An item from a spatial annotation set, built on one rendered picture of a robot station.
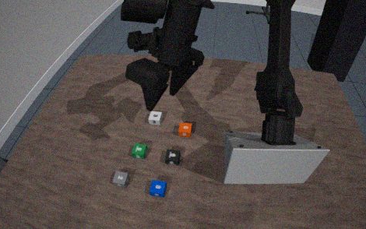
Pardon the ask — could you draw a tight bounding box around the orange block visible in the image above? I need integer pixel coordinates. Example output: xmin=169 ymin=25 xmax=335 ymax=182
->
xmin=178 ymin=122 xmax=192 ymax=137

